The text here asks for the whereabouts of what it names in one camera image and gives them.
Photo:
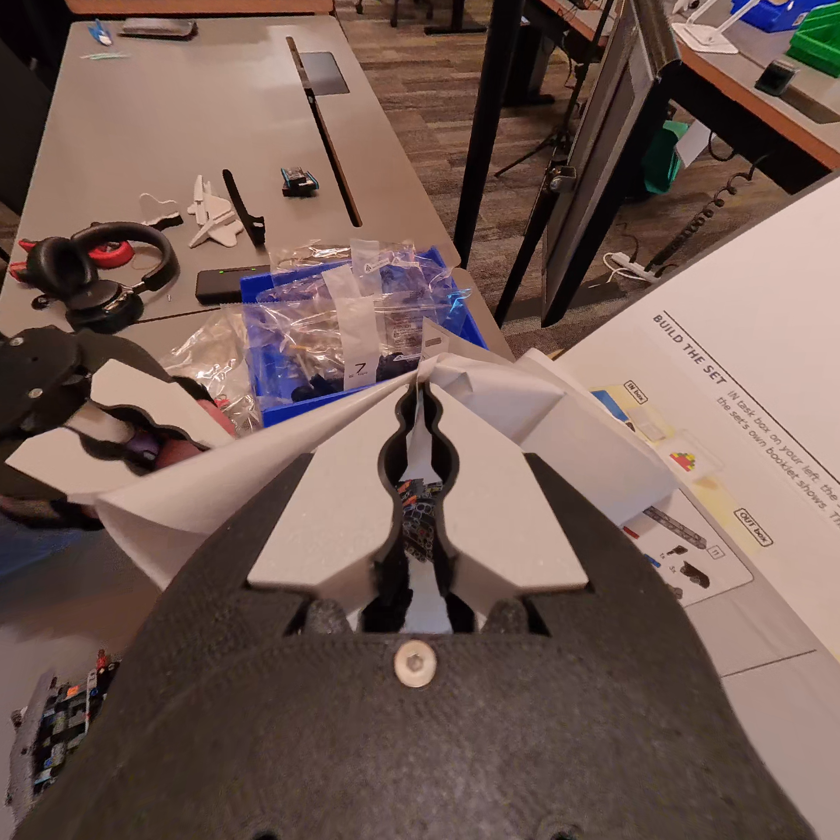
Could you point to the person's left hand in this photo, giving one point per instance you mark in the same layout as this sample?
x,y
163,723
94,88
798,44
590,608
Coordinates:
x,y
220,423

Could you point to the small blue black device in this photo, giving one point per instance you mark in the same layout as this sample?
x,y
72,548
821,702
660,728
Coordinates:
x,y
298,182

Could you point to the white task sheet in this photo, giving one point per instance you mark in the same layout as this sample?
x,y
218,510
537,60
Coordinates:
x,y
754,341

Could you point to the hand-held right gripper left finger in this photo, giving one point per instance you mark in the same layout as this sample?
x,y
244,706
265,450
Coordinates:
x,y
321,518

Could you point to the white power strip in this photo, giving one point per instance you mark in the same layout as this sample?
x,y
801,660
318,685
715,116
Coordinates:
x,y
633,267

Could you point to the white foam piece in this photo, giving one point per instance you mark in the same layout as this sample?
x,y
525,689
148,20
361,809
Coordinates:
x,y
161,213

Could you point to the black desk leg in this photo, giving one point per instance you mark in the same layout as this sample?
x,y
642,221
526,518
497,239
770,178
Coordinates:
x,y
485,118

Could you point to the black power bank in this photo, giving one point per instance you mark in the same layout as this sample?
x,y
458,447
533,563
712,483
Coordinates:
x,y
229,283

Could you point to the dark phone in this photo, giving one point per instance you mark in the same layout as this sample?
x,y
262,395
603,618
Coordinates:
x,y
157,28

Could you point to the black tripod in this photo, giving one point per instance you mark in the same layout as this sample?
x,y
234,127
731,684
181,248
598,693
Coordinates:
x,y
558,141

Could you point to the green storage bin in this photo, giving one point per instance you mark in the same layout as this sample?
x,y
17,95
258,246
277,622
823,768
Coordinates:
x,y
663,161
817,36

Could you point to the grey partition panel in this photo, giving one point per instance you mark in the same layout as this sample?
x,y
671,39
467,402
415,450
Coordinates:
x,y
610,164

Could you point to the small black box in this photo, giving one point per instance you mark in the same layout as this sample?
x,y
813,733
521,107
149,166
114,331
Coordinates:
x,y
775,77

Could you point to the white desk stand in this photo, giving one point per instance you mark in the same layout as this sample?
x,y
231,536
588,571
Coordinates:
x,y
709,33

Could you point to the black headphones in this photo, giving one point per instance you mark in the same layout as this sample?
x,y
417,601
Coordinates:
x,y
98,295

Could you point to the lego instruction booklet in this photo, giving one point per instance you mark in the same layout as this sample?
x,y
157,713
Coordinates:
x,y
262,472

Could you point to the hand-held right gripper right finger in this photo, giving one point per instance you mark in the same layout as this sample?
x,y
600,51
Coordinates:
x,y
512,518

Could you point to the partly built lego car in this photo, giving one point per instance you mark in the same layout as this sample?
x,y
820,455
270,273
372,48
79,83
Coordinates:
x,y
59,722

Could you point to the blue storage bin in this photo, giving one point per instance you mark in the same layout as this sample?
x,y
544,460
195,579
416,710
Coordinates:
x,y
768,13

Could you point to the blue clip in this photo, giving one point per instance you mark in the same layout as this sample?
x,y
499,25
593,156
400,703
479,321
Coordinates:
x,y
100,33

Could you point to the white toy jet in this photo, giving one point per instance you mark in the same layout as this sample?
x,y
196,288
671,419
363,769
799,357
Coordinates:
x,y
213,226

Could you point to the red tape roll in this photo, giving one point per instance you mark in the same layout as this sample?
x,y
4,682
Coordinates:
x,y
111,256

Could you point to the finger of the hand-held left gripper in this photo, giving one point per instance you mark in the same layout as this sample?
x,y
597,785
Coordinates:
x,y
46,463
151,397

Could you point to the blue parts bin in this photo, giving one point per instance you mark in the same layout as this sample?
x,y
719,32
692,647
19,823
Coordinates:
x,y
289,410

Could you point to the pile of clear parts bags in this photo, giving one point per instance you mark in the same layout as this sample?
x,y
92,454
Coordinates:
x,y
315,315

